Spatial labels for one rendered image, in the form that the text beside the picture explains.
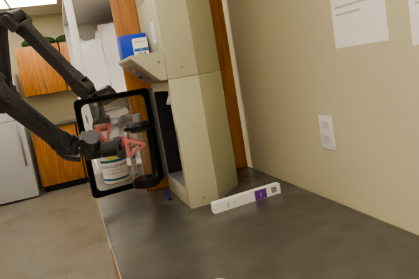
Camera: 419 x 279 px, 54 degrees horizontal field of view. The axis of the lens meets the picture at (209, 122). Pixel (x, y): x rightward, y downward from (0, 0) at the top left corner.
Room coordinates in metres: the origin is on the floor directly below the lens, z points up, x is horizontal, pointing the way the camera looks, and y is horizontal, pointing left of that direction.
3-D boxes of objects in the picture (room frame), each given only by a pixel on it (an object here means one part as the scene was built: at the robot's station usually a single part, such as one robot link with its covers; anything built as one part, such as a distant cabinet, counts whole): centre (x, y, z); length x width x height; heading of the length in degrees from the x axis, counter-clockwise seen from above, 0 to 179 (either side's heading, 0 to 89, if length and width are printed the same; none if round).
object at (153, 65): (1.55, 0.22, 1.46); 0.32 x 0.12 x 0.10; 19
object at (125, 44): (1.63, 0.25, 1.56); 0.10 x 0.10 x 0.09; 19
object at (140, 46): (1.48, 0.20, 1.54); 0.05 x 0.05 x 0.06; 11
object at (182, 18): (1.61, 0.05, 1.33); 0.32 x 0.25 x 0.77; 19
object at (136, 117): (1.49, 0.26, 1.27); 0.09 x 0.09 x 0.07
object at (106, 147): (1.46, 0.37, 1.20); 0.10 x 0.07 x 0.07; 20
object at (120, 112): (1.64, 0.37, 1.19); 0.30 x 0.01 x 0.40; 115
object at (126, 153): (1.45, 0.29, 1.20); 0.09 x 0.07 x 0.07; 110
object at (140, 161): (1.49, 0.27, 1.15); 0.11 x 0.11 x 0.21
